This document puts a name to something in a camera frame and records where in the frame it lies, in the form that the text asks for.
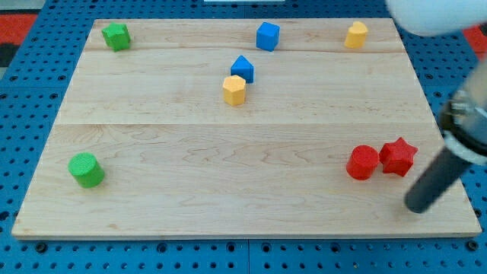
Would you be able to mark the blue cube block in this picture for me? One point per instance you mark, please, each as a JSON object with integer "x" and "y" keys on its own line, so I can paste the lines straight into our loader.
{"x": 267, "y": 36}

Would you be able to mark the yellow heart block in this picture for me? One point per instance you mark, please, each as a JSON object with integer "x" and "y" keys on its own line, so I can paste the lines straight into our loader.
{"x": 356, "y": 35}

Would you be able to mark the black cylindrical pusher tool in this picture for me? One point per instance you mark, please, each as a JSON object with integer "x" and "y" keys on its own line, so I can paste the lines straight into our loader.
{"x": 439, "y": 176}

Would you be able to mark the red cylinder block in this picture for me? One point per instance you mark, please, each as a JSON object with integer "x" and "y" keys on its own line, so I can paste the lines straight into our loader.
{"x": 362, "y": 162}

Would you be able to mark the wooden board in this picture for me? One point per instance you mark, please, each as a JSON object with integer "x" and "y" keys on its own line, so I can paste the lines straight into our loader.
{"x": 180, "y": 163}

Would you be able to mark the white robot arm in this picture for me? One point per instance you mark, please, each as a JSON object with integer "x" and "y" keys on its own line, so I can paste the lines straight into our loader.
{"x": 465, "y": 117}

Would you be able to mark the green cylinder block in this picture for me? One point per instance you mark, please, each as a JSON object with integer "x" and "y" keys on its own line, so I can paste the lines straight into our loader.
{"x": 86, "y": 170}

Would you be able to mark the green star block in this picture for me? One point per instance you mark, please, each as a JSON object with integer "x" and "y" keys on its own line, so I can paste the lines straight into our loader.
{"x": 116, "y": 36}

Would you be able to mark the red star block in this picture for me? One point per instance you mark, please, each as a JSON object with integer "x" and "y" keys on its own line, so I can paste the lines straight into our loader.
{"x": 397, "y": 157}

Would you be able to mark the yellow hexagon block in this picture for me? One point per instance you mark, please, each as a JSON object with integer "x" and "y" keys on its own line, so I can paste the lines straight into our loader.
{"x": 234, "y": 90}

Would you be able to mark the blue triangle block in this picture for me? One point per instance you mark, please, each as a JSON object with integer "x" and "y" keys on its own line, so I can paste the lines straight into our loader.
{"x": 243, "y": 68}

